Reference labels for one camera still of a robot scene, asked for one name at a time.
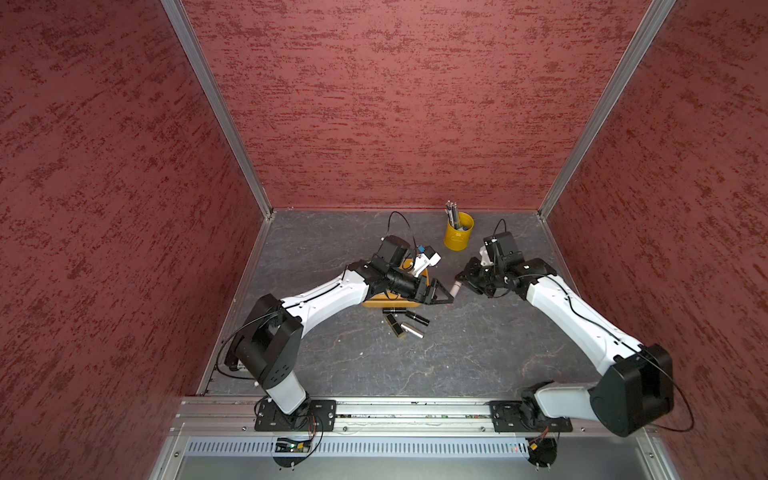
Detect right corner aluminium post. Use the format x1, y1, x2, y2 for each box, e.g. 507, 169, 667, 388
539, 0, 676, 222

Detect yellow pen bucket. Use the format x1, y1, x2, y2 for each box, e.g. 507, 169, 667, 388
444, 212, 474, 252

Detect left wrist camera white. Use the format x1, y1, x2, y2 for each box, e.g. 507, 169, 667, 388
410, 246, 441, 277

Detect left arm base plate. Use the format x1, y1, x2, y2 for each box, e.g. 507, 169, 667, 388
254, 399, 337, 433

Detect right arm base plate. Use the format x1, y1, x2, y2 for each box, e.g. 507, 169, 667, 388
488, 401, 573, 434

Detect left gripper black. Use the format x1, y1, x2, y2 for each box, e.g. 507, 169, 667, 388
386, 267, 453, 307

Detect pens in bucket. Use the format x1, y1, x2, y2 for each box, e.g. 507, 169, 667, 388
445, 201, 463, 231

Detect black gold square lipstick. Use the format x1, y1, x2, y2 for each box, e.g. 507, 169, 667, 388
385, 314, 405, 338

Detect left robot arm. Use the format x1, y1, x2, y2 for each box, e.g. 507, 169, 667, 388
224, 235, 454, 415

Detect corner aluminium post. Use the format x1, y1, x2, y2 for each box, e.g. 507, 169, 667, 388
539, 0, 676, 222
161, 0, 274, 221

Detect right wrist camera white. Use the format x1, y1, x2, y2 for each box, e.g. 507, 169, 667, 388
479, 246, 492, 267

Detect yellow storage tray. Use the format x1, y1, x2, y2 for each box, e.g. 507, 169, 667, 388
362, 259, 430, 309

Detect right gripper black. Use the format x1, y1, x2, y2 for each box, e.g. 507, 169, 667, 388
454, 256, 504, 297

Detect left corner aluminium post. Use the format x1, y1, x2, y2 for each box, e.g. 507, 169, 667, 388
161, 0, 274, 221

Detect aluminium front rail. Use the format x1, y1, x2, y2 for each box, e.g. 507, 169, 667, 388
151, 396, 678, 479

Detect silver black lipstick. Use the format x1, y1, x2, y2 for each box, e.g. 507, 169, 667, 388
400, 311, 430, 339

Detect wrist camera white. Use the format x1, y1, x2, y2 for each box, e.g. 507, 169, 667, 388
479, 246, 492, 267
410, 246, 441, 277

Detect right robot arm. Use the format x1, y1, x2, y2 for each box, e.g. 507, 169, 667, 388
456, 232, 675, 437

